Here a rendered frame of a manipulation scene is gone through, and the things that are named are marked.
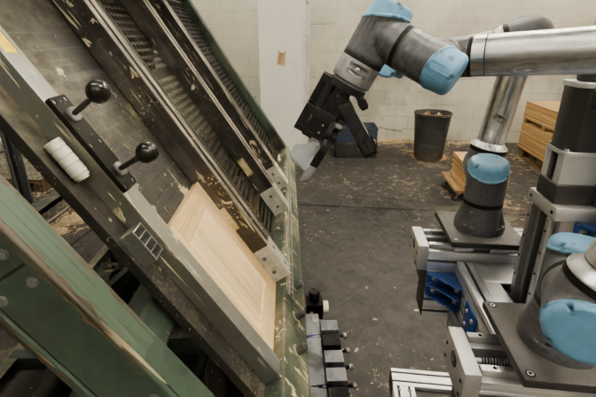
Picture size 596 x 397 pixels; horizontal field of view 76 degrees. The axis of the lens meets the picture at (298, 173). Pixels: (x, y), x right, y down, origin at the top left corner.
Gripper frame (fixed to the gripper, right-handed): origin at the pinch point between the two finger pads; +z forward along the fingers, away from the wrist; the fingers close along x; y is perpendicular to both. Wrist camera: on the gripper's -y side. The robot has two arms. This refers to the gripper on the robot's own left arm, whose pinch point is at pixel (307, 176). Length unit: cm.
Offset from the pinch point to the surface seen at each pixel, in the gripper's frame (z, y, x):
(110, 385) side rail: 27.8, 11.5, 35.9
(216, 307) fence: 31.3, 3.1, 10.0
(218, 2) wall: 24, 216, -550
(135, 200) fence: 17.0, 26.6, 10.8
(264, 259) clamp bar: 40.5, -3.5, -26.9
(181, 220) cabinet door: 25.4, 19.8, -2.8
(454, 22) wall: -116, -113, -559
